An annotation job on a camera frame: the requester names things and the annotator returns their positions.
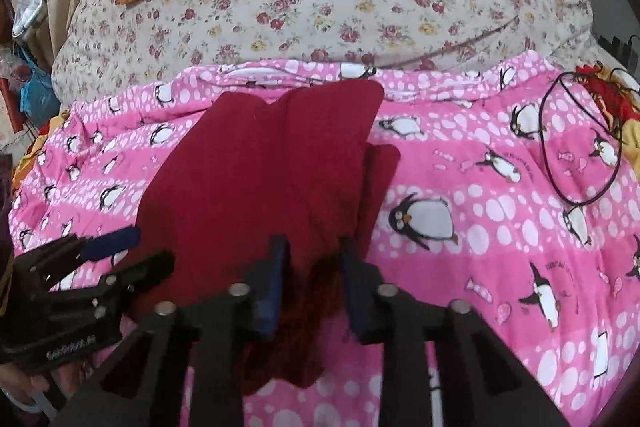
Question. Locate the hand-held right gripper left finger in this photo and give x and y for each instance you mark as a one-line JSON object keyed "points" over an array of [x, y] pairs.
{"points": [[270, 292]]}

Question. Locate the yellow red printed cloth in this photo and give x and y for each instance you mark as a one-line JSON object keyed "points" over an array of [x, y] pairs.
{"points": [[615, 102], [30, 162]]}

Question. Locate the pink penguin print blanket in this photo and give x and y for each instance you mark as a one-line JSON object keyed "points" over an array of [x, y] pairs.
{"points": [[500, 217]]}

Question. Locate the dark red small garment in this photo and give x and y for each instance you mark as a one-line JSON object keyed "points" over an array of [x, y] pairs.
{"points": [[260, 167]]}

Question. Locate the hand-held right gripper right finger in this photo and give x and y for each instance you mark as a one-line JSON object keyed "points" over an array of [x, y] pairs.
{"points": [[356, 292]]}

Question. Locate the blue plastic bag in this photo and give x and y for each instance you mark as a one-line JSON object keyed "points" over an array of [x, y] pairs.
{"points": [[37, 92]]}

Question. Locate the clear plastic bag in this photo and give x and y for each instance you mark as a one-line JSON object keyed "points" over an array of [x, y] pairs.
{"points": [[30, 14]]}

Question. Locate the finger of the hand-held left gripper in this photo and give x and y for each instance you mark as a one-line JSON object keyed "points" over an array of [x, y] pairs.
{"points": [[145, 269], [112, 242]]}

